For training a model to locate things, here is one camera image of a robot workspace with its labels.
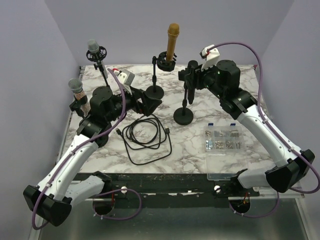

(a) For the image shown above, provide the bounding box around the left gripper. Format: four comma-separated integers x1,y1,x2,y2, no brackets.
106,83,162,123

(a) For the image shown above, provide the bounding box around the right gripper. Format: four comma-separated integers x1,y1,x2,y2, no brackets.
185,58,225,99

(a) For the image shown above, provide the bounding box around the black microphone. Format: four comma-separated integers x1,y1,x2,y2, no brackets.
185,60,198,105

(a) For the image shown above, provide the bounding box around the black clip microphone stand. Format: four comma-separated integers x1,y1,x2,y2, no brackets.
173,84,194,126

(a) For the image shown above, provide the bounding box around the gold microphone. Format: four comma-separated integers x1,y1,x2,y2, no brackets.
166,23,180,62

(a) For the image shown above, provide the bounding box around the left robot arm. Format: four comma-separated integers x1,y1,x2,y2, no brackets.
23,86,162,227

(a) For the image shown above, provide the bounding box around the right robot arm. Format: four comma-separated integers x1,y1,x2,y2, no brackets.
178,60,315,196

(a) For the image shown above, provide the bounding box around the black round base stand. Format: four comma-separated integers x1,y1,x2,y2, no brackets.
69,98,109,149

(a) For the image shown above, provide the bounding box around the clear plastic screw box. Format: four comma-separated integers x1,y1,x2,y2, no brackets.
203,122,248,181

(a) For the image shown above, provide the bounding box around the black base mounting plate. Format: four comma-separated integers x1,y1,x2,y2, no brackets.
93,171,260,209

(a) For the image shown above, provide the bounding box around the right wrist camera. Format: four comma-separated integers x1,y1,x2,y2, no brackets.
200,44,220,72

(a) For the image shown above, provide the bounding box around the black coiled usb cable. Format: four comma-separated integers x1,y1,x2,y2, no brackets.
115,113,173,166

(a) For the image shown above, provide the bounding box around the black tripod shock mount stand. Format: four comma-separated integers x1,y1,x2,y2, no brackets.
86,44,112,88

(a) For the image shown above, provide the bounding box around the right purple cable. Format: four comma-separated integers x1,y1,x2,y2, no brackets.
206,41,320,218

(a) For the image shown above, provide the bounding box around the purple cable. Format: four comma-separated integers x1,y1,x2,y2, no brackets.
31,68,143,231
206,41,320,218

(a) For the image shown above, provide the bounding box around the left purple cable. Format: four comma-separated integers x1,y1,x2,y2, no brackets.
31,68,143,231

